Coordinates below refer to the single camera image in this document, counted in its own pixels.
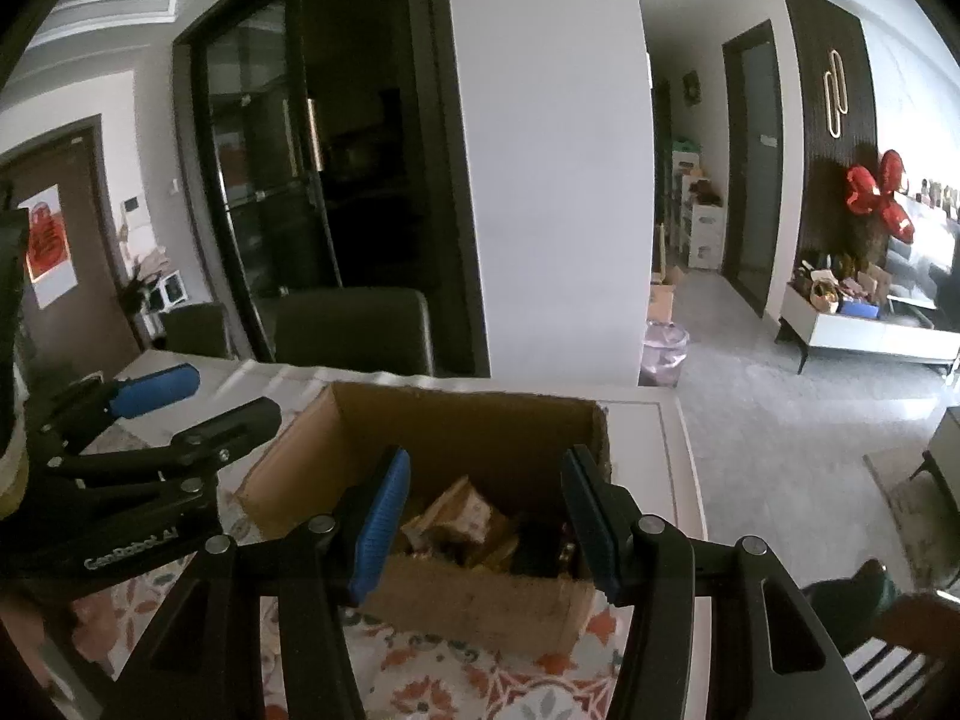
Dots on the cardboard box on floor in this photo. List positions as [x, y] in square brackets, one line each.
[664, 300]

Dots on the brown entrance door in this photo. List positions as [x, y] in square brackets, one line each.
[97, 300]

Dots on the gold wall ornament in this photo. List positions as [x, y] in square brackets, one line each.
[834, 94]

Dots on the white storage shelf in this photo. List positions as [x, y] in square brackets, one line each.
[701, 217]

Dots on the pink lined trash bin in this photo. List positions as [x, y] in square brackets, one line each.
[666, 356]

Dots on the patterned floor rug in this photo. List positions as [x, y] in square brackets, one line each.
[911, 517]

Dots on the dark glass sliding door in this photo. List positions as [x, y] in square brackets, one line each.
[300, 165]

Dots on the red and white door poster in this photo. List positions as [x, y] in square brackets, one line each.
[49, 244]

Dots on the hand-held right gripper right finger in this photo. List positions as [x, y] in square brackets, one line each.
[592, 532]

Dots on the wooden slatted chair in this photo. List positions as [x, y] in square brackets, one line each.
[915, 630]

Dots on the dark green cloth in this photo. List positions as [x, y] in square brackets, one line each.
[844, 604]

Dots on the white picture frame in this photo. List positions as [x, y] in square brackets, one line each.
[172, 289]

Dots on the patterned table mat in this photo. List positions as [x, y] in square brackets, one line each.
[465, 682]

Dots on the white low cabinet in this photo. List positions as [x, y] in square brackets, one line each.
[862, 334]

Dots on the white wall intercom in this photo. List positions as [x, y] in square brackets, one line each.
[136, 217]

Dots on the brown cardboard box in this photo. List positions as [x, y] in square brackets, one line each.
[465, 604]

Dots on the dark padded chair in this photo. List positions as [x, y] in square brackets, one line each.
[352, 330]
[196, 330]

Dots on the blue box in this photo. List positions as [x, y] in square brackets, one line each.
[860, 309]

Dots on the woven basket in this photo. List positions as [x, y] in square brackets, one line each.
[823, 296]

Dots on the white candy with gold ends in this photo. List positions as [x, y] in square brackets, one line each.
[459, 514]

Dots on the dark slatted wall panel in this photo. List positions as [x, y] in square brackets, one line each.
[832, 187]

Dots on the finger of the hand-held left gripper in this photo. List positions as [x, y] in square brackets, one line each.
[150, 390]
[232, 424]

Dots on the dark hallway door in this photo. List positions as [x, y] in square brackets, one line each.
[754, 165]

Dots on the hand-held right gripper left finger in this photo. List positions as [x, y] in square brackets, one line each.
[382, 532]

